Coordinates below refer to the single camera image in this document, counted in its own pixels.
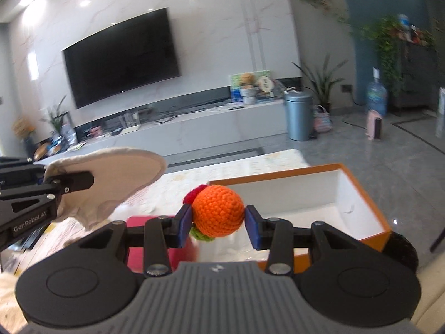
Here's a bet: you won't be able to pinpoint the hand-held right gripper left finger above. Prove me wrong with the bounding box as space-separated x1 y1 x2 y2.
80 204 193 279

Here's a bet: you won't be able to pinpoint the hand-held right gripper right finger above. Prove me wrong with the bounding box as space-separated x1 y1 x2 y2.
245 204 363 276

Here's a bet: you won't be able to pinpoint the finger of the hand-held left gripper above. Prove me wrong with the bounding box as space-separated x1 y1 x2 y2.
0 157 46 186
0 171 95 225

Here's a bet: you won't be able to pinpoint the orange crochet fruit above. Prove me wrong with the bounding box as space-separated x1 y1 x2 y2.
183 184 246 242

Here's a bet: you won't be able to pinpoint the cream plush fabric piece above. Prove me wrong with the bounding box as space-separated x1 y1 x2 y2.
43 148 168 231

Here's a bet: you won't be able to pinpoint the orange box with white inside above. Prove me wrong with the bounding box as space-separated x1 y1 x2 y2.
208 163 393 281

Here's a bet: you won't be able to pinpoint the dried yellow flowers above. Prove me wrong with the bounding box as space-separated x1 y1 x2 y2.
13 117 36 140

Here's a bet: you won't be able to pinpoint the pink orange paper bag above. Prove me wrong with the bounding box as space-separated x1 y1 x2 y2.
126 216 199 274

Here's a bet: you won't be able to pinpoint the green plant in vase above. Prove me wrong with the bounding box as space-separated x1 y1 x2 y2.
40 95 71 141

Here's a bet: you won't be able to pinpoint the white router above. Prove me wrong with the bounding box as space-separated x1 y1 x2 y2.
117 110 141 134

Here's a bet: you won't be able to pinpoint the grey television cabinet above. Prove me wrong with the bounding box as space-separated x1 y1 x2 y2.
33 98 291 163

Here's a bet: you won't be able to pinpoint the grey round trash bin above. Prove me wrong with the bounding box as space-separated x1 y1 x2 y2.
283 90 314 141

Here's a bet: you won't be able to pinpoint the striped pastel bag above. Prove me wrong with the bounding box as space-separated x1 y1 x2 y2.
313 104 333 133

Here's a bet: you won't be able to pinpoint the black flat television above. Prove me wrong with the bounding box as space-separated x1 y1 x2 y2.
63 7 181 109

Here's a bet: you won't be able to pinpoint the box of plush toys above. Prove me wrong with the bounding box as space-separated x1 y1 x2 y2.
229 70 272 104

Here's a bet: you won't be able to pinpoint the black round object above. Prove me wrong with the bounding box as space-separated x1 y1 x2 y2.
382 231 420 272

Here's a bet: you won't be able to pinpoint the small pink appliance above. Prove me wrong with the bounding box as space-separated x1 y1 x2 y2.
366 109 383 141

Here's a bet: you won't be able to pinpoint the potted long-leaf plant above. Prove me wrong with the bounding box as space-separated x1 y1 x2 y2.
292 54 348 112

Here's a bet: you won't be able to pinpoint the blue water jug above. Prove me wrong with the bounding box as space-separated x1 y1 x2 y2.
366 68 389 116

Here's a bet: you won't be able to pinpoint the tall leafy plant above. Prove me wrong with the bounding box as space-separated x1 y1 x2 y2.
351 16 408 95

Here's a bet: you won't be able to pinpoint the dark cabinet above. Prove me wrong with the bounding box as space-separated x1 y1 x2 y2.
393 38 445 115

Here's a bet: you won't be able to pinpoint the hanging vine plant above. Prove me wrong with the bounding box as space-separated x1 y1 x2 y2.
296 0 349 22

